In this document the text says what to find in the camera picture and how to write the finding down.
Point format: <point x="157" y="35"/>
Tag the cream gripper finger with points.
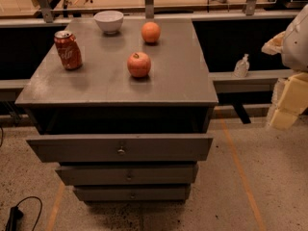
<point x="289" y="100"/>
<point x="274" y="45"/>

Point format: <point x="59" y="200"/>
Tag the red apple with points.
<point x="139" y="64"/>

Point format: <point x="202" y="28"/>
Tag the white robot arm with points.
<point x="295" y="44"/>

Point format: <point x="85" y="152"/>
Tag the orange fruit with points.
<point x="150" y="32"/>

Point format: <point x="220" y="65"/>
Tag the grey drawer cabinet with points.
<point x="102" y="97"/>

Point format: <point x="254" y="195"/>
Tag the white bowl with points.
<point x="109" y="21"/>

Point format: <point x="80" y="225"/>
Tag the top grey drawer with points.
<point x="121" y="147"/>

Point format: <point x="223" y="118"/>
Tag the grey drawer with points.
<point x="121" y="147"/>
<point x="133" y="192"/>
<point x="128" y="174"/>

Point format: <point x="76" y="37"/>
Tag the red soda can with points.
<point x="68" y="50"/>

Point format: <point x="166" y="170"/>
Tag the bottom grey drawer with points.
<point x="133" y="192"/>

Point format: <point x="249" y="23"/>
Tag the middle grey drawer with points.
<point x="128" y="174"/>

